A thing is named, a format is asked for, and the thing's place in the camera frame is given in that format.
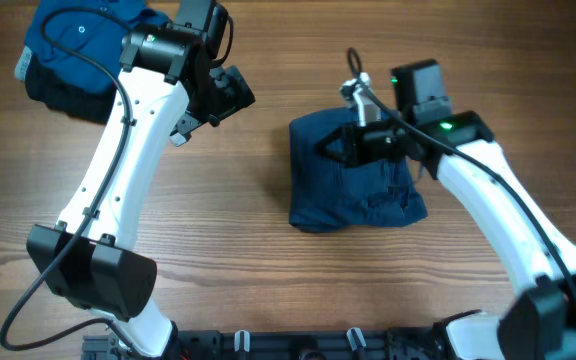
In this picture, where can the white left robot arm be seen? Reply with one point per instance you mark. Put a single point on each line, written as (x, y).
(172, 80)

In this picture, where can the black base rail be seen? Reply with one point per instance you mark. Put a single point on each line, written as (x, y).
(355, 343)

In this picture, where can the dark blue denim shorts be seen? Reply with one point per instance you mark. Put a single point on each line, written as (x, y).
(326, 197)

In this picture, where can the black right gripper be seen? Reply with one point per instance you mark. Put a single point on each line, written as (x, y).
(355, 152)

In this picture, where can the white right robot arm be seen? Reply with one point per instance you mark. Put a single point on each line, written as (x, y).
(460, 152)

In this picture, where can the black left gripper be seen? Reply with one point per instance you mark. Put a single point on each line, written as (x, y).
(233, 94)

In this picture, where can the grey folded garment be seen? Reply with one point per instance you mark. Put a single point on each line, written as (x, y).
(23, 64)

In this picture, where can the black folded garment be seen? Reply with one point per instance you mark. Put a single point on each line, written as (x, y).
(45, 86)

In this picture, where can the blue polo shirt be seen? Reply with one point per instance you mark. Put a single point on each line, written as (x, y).
(89, 34)

